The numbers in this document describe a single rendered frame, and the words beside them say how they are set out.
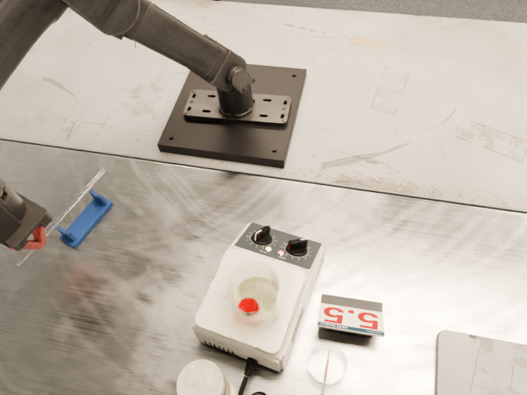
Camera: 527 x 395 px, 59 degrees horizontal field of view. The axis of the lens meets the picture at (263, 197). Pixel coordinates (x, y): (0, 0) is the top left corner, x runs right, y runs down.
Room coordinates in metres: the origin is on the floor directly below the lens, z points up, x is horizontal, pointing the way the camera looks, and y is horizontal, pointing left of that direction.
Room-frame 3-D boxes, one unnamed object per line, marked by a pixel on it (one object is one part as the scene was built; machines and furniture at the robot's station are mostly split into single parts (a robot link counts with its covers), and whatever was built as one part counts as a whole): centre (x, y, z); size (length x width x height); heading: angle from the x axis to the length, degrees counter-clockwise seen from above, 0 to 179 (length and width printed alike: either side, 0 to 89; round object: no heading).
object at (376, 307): (0.20, -0.10, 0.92); 0.09 x 0.06 x 0.04; 73
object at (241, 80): (0.62, 0.03, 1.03); 0.09 x 0.06 x 0.06; 38
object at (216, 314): (0.22, 0.03, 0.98); 0.12 x 0.12 x 0.01; 62
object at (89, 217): (0.43, 0.31, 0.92); 0.10 x 0.03 x 0.04; 143
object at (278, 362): (0.25, 0.02, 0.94); 0.22 x 0.13 x 0.08; 152
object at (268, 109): (0.63, 0.03, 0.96); 0.20 x 0.07 x 0.08; 73
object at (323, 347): (0.14, -0.05, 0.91); 0.06 x 0.06 x 0.02
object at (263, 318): (0.20, 0.03, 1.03); 0.07 x 0.06 x 0.08; 158
